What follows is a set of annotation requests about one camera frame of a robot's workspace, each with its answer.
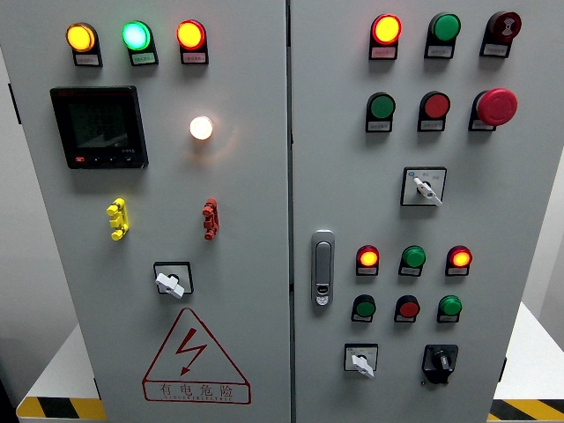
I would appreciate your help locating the black knob turn switch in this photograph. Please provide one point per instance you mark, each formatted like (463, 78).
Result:
(440, 361)

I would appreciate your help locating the pale grey cabinet door with display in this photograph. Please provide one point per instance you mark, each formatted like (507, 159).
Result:
(247, 220)

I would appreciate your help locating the silver door lock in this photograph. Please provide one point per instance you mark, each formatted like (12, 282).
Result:
(323, 269)

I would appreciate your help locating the small red-ringed orange lamp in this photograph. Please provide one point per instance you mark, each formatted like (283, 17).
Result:
(367, 257)
(459, 257)

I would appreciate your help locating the small label plate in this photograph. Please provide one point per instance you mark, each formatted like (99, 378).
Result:
(367, 271)
(144, 58)
(361, 318)
(494, 49)
(481, 125)
(447, 318)
(379, 126)
(456, 271)
(431, 125)
(405, 319)
(438, 51)
(384, 52)
(86, 59)
(409, 271)
(195, 57)

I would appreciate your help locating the white round lamp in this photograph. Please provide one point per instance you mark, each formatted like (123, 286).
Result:
(201, 128)

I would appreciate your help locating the small flat green push button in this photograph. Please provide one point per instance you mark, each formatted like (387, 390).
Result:
(365, 307)

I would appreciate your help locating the small green domed lamp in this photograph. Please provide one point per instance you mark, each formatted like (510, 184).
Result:
(414, 257)
(450, 305)

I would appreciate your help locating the large flat green push button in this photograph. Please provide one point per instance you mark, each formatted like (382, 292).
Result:
(382, 106)

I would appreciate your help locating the small flat red push button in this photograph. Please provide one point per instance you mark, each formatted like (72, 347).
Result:
(408, 307)

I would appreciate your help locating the large flat red push button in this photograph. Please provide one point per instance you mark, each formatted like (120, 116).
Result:
(436, 105)

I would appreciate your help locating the red warning triangle sign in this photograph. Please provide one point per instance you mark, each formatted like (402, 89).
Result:
(194, 390)

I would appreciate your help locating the large red-ringed orange lamp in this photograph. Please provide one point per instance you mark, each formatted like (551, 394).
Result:
(386, 28)
(190, 34)

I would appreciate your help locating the black display meter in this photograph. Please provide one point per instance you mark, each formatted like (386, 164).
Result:
(99, 128)

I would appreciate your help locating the pale grey cabinet door with lock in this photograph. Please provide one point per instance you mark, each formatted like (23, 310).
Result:
(484, 211)

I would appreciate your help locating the lit green round lamp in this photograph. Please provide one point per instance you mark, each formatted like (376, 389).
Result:
(136, 35)

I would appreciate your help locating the large red stop button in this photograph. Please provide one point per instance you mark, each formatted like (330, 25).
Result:
(497, 106)

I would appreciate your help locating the large green domed button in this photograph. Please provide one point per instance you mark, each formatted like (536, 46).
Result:
(446, 27)

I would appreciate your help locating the yellow round lamp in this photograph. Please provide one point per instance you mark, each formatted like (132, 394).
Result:
(80, 37)

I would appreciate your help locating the black door hinge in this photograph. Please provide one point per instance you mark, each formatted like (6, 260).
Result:
(14, 103)

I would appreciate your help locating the dark red buzzer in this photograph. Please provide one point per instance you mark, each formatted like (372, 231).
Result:
(505, 26)

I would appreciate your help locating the black yellow striped tape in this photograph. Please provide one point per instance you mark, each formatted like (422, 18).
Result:
(61, 408)
(529, 410)

